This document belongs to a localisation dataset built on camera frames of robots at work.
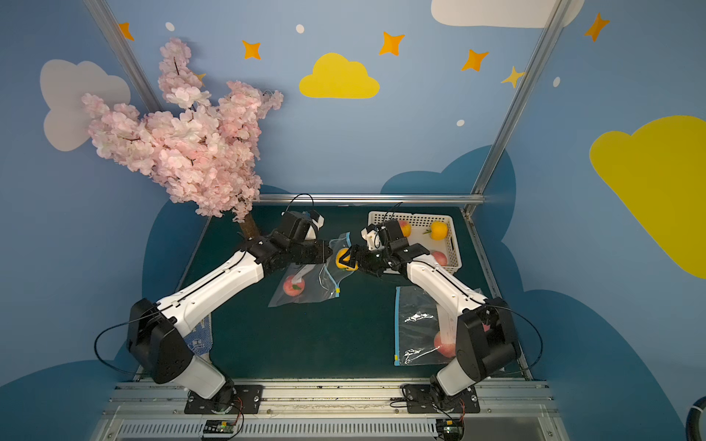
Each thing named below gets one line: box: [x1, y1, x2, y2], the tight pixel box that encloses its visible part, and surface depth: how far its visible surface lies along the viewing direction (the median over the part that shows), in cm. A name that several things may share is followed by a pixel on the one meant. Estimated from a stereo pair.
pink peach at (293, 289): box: [283, 275, 306, 297], surface depth 92 cm
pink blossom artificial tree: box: [81, 37, 285, 240], surface depth 64 cm
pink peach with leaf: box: [433, 330, 456, 359], surface depth 80 cm
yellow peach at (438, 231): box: [430, 220, 448, 241], surface depth 111 cm
